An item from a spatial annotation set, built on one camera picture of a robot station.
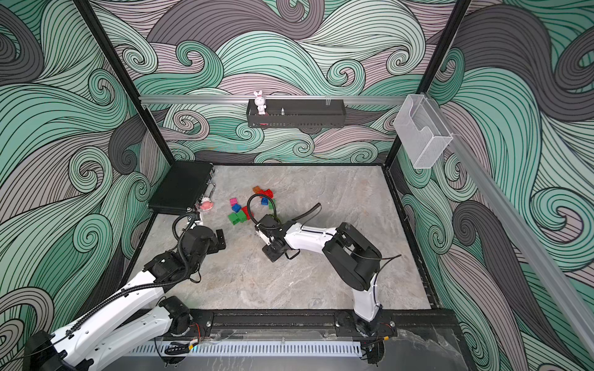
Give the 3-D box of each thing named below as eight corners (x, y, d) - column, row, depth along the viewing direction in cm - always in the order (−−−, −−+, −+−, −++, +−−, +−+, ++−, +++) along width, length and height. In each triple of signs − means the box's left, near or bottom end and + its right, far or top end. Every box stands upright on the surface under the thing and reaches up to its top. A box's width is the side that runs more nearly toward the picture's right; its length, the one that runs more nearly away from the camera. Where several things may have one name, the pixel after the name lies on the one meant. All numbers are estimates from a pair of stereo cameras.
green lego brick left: (230, 225, 99) (229, 222, 97) (229, 217, 102) (227, 214, 100) (247, 221, 101) (246, 217, 99) (245, 213, 104) (244, 209, 102)
